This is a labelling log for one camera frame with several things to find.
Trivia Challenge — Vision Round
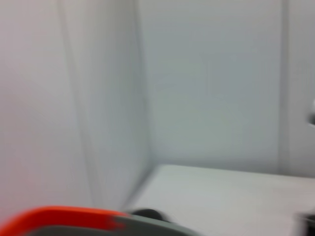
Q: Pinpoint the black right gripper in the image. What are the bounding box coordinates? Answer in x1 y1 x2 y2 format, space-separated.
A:
295 212 315 236

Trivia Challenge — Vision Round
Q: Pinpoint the glass pot with black handle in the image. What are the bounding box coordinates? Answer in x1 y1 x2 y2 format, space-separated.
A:
132 208 170 222

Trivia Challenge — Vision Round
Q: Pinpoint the orange bin handle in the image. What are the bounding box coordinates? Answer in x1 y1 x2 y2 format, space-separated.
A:
0 206 130 236

